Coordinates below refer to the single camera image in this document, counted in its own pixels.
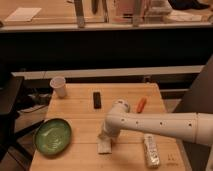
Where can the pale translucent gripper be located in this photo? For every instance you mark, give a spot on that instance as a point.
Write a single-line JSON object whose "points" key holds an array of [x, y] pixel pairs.
{"points": [[106, 131]]}

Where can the white sponge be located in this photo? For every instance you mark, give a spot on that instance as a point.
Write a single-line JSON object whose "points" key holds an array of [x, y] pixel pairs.
{"points": [[104, 146]]}

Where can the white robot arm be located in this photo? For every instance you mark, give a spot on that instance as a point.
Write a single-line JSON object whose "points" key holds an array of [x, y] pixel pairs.
{"points": [[191, 127]]}

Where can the black rectangular block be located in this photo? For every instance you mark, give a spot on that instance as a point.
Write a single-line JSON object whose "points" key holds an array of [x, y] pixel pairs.
{"points": [[97, 100]]}

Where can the orange carrot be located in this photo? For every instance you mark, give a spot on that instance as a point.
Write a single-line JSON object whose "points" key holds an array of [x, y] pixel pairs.
{"points": [[141, 105]]}

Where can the clear plastic bottle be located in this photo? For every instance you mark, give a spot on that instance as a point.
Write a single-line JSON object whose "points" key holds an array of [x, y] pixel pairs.
{"points": [[151, 152]]}

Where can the green plate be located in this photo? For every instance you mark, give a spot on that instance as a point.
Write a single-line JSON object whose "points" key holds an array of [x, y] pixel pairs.
{"points": [[53, 136]]}

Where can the white paper cup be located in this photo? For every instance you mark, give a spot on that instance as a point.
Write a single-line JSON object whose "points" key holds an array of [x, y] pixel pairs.
{"points": [[59, 86]]}

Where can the black chair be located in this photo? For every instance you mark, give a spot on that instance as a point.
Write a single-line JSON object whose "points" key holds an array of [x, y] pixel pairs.
{"points": [[9, 95]]}

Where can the white paper sheet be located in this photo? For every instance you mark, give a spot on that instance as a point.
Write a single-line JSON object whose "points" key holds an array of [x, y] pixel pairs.
{"points": [[22, 14]]}

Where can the grey metal post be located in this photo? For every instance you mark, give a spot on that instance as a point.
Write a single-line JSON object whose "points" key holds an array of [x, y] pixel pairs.
{"points": [[79, 13], [136, 13]]}

